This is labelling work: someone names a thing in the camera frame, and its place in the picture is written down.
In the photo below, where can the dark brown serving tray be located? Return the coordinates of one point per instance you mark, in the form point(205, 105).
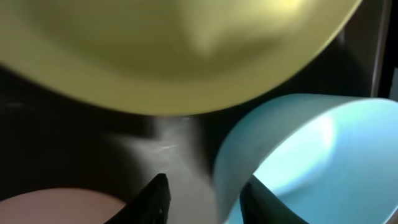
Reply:
point(51, 142)

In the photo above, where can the yellow plate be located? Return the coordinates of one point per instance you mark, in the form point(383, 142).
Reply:
point(164, 57)

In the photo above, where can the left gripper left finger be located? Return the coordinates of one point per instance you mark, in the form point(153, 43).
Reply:
point(151, 206)

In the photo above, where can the pink bowl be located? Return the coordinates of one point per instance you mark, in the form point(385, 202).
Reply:
point(61, 205)

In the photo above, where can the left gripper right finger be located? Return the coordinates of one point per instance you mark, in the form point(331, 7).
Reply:
point(260, 206)

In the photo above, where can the light blue bowl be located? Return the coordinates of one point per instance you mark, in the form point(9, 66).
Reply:
point(326, 158)

